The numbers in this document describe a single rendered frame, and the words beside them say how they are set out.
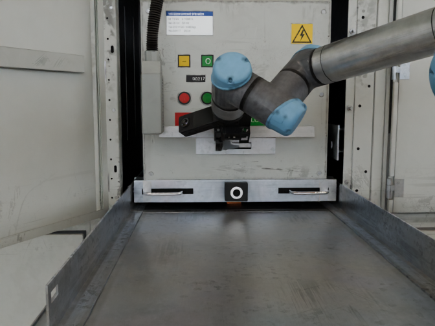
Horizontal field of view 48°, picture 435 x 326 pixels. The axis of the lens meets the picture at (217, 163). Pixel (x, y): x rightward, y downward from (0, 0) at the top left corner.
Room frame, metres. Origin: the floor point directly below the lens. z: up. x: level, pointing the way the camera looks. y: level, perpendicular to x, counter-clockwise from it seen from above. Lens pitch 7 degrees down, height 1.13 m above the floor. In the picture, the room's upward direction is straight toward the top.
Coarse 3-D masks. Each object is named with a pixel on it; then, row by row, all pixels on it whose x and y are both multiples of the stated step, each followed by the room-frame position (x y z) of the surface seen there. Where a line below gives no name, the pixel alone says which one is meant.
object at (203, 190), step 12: (144, 180) 1.27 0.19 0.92; (156, 180) 1.27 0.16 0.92; (168, 180) 1.27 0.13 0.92; (180, 180) 1.27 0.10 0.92; (192, 180) 1.27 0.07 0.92; (204, 180) 1.28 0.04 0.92; (216, 180) 1.28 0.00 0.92; (228, 180) 1.28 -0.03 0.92; (240, 180) 1.28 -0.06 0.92; (252, 180) 1.28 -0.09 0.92; (264, 180) 1.28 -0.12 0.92; (276, 180) 1.28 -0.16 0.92; (288, 180) 1.28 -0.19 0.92; (300, 180) 1.28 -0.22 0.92; (312, 180) 1.28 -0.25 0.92; (336, 180) 1.29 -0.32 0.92; (156, 192) 1.27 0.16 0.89; (192, 192) 1.28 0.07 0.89; (204, 192) 1.28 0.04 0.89; (216, 192) 1.28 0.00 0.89; (252, 192) 1.28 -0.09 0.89; (264, 192) 1.28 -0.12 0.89; (276, 192) 1.28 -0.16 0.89; (288, 192) 1.28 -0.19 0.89; (336, 192) 1.29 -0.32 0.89
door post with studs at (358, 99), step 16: (352, 0) 1.26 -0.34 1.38; (368, 0) 1.26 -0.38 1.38; (352, 16) 1.26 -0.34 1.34; (368, 16) 1.26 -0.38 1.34; (352, 32) 1.25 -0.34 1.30; (352, 80) 1.26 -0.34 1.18; (368, 80) 1.26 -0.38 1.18; (352, 96) 1.26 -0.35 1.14; (368, 96) 1.26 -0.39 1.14; (352, 112) 1.26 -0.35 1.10; (368, 112) 1.26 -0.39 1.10; (352, 128) 1.26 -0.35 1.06; (368, 128) 1.26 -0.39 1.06; (368, 144) 1.26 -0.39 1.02; (352, 160) 1.26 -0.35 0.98; (368, 160) 1.26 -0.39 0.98; (352, 176) 1.26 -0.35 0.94; (368, 176) 1.26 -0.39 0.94; (368, 192) 1.26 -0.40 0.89
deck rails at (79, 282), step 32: (128, 192) 1.21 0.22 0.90; (352, 192) 1.17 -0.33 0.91; (96, 224) 0.84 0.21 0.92; (128, 224) 1.10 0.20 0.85; (352, 224) 1.10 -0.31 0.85; (384, 224) 0.96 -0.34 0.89; (96, 256) 0.83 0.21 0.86; (384, 256) 0.87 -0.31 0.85; (416, 256) 0.81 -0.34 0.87; (64, 288) 0.62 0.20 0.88; (96, 288) 0.71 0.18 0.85; (64, 320) 0.60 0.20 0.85
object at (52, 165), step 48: (0, 0) 1.01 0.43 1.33; (48, 0) 1.12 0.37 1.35; (0, 48) 0.98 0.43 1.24; (48, 48) 1.11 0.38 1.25; (96, 48) 1.24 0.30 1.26; (0, 96) 1.00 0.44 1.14; (48, 96) 1.11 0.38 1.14; (0, 144) 0.99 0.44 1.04; (48, 144) 1.10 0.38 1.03; (0, 192) 0.98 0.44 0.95; (48, 192) 1.10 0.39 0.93; (0, 240) 0.95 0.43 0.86
